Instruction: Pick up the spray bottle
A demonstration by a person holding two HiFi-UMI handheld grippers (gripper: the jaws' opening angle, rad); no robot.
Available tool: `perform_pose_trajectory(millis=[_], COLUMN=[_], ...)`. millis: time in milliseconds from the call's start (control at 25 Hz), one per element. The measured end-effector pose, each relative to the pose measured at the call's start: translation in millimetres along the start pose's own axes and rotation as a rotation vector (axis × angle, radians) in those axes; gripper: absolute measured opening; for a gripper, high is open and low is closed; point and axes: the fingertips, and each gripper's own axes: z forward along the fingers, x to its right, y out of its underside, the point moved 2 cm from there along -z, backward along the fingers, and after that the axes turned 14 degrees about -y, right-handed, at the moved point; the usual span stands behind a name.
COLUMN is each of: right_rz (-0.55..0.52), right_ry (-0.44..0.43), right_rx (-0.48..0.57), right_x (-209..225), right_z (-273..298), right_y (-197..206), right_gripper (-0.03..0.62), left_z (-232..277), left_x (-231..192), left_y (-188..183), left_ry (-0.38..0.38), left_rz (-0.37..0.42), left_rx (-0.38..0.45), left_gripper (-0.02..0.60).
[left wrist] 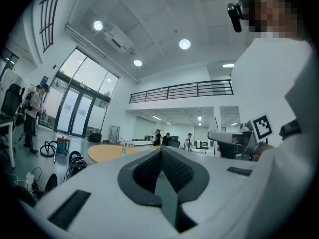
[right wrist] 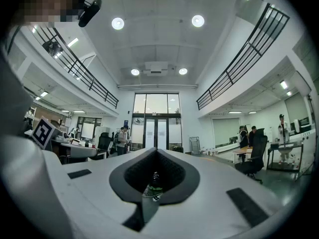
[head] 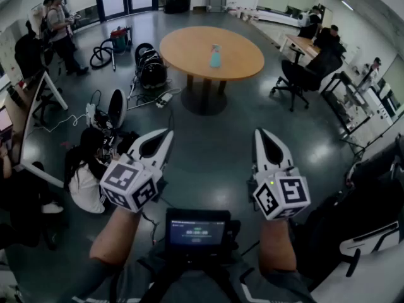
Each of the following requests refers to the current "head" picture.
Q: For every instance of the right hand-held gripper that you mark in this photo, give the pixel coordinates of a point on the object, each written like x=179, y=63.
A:
x=281, y=194

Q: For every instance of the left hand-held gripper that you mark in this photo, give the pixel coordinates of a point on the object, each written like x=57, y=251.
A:
x=126, y=185

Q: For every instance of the teal spray bottle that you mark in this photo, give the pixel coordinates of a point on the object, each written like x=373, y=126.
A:
x=216, y=60

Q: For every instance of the person's left forearm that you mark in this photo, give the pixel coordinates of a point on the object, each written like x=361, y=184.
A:
x=115, y=235

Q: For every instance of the person's right forearm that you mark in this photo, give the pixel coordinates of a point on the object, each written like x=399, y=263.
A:
x=276, y=248

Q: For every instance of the white power strip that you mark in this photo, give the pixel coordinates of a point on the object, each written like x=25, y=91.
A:
x=164, y=99

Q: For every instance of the white oval pod shell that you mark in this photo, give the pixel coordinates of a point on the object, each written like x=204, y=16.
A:
x=116, y=109

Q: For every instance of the black round pod shell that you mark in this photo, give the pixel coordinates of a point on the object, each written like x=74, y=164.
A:
x=151, y=71

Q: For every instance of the black mesh office chair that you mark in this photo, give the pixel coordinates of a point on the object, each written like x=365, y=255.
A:
x=303, y=74

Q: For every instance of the black chest-mounted screen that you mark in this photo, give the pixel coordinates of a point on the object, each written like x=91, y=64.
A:
x=195, y=232

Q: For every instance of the round wooden table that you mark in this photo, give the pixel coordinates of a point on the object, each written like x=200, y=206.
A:
x=189, y=52

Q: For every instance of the black white chair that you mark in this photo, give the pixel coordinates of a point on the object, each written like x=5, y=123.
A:
x=372, y=200

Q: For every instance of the green red vacuum cleaner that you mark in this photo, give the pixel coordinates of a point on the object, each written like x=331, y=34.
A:
x=120, y=38

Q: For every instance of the wooden desk with white legs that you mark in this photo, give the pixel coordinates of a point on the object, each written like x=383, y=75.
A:
x=300, y=43

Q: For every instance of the person's grey clothing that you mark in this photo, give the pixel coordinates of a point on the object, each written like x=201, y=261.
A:
x=195, y=286

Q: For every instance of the black bag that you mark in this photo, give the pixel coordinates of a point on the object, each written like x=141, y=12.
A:
x=177, y=4

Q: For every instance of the cluster of white containers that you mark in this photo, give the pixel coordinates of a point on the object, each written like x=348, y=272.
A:
x=241, y=11

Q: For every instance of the long ceiling light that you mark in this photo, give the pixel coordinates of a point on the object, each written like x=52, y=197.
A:
x=347, y=5

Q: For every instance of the black frame rack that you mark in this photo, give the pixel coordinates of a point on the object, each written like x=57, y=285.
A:
x=356, y=106

